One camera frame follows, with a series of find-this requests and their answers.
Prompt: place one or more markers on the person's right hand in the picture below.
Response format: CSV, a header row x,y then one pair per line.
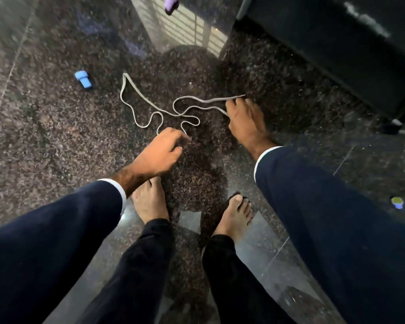
x,y
247,126

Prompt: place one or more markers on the person's left hand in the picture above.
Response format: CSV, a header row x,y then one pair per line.
x,y
155,155

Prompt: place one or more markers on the person's right thumb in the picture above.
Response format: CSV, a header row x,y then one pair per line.
x,y
228,110

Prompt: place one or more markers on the person's left thumb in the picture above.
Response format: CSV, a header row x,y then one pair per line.
x,y
176,154

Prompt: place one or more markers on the person's right forearm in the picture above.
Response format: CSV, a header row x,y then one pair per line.
x,y
341,226

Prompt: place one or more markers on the person's left forearm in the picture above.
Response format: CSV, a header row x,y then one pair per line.
x,y
54,246

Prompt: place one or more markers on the person's left foot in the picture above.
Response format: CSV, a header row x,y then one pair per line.
x,y
151,200

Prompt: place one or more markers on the person's foot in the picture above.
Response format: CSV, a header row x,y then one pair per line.
x,y
235,217
151,200

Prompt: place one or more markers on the black sandal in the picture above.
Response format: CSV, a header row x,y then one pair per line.
x,y
230,199

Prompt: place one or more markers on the person's right foot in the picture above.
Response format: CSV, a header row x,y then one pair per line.
x,y
235,217

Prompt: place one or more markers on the small blue plastic piece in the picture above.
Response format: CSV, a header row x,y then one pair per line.
x,y
83,79

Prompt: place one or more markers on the purple object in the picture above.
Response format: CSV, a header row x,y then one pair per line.
x,y
171,3

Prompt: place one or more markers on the black cabinet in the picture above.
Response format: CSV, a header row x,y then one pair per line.
x,y
341,47

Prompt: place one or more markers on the person's left leg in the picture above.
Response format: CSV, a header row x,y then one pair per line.
x,y
135,276

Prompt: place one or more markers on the person's leg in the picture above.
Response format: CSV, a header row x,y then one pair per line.
x,y
135,276
236,283

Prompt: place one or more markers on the person's right leg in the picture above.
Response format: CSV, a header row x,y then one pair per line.
x,y
236,283

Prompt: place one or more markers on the small yellow blue object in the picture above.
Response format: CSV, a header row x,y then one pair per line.
x,y
397,202

